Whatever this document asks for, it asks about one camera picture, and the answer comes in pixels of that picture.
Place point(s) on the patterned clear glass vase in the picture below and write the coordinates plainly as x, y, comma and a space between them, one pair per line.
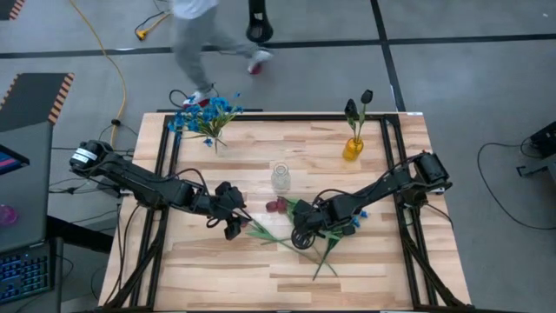
281, 178

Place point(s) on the dark screen with coloured display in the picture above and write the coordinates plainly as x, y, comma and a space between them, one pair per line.
11, 161

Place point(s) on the black aluminium table frame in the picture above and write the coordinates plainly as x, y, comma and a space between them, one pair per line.
278, 117

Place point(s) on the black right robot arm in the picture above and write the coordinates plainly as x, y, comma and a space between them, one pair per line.
391, 182

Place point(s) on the person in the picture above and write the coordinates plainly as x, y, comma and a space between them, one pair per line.
195, 43

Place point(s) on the black pedestal stand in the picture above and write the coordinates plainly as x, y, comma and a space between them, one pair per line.
260, 30

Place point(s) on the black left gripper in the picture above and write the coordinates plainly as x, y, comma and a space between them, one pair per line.
226, 197

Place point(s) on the yellow glass vase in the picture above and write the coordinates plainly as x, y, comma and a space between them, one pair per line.
352, 150

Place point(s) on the grey desk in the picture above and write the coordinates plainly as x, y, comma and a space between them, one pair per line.
26, 191

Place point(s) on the small hazard striped black mat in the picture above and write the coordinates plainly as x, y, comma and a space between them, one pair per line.
6, 8

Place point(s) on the large hazard striped black mat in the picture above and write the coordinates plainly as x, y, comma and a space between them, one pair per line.
30, 100

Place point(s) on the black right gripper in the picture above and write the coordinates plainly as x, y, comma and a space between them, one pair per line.
317, 215

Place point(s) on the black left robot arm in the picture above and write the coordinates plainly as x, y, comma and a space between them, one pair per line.
130, 178

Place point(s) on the backlit keyboard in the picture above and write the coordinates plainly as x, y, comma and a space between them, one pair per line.
26, 274

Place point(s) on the pink round object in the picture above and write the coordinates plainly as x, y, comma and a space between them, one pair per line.
6, 215

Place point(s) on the slim clear glass vase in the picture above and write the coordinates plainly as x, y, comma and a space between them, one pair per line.
216, 145

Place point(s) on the black equipment box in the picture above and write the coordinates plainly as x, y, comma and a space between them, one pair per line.
545, 139

